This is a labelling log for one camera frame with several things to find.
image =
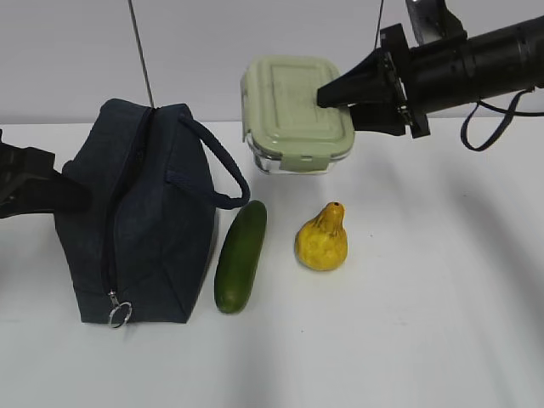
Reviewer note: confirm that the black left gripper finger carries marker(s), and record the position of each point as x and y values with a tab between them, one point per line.
50	194

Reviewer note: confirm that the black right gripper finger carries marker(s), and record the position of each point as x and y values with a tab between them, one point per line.
374	81
378	118

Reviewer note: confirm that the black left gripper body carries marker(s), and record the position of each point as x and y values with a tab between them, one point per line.
15	162

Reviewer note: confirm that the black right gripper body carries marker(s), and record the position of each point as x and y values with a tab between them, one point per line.
397	56

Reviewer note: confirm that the dark blue lunch bag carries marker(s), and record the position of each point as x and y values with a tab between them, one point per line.
157	177

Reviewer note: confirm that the glass container with green lid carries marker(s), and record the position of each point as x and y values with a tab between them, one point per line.
285	129

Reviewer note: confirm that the yellow pear-shaped gourd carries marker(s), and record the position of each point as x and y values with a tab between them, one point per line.
322	242

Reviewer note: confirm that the green cucumber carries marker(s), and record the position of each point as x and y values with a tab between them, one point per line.
239	257

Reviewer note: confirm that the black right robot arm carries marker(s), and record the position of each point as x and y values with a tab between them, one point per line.
460	71

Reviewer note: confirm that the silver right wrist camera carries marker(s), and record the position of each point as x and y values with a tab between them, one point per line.
432	21

